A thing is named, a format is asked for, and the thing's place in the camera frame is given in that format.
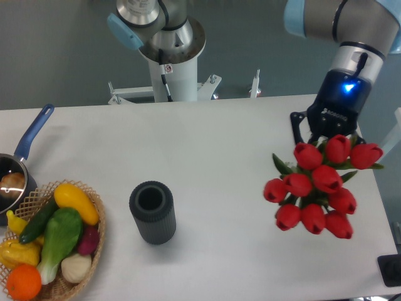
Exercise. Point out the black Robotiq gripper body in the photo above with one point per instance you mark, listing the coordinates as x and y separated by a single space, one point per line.
337 105

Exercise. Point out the red tulip bouquet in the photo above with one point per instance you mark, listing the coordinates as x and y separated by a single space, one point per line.
312 192

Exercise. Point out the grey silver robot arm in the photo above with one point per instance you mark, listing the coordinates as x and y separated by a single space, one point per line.
367 32

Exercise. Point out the dark grey ribbed vase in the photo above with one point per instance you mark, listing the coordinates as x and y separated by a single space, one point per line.
152 206

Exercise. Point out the black device at edge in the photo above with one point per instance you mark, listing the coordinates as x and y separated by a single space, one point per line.
389 266

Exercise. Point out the yellow squash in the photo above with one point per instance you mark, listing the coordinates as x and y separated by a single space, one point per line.
67 195

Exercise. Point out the purple red radish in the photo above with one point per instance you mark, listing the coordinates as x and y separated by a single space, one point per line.
89 241

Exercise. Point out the green bok choy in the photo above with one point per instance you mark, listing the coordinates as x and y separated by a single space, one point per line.
60 237

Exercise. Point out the white garlic bulb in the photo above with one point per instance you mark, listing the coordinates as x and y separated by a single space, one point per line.
75 267

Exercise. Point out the dark green cucumber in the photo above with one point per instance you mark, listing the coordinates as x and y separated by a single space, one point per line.
38 222

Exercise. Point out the brown bread roll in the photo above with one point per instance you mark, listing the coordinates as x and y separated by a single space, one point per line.
12 185

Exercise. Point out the small yellow banana pepper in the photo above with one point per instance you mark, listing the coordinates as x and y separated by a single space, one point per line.
17 225

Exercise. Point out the orange fruit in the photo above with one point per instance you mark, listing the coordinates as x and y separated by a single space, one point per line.
24 282

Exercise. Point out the white frame bar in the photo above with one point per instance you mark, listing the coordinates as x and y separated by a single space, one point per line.
393 137

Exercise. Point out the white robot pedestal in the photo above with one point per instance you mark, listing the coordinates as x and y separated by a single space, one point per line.
172 57

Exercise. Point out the blue handled saucepan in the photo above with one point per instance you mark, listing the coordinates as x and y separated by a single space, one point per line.
15 162

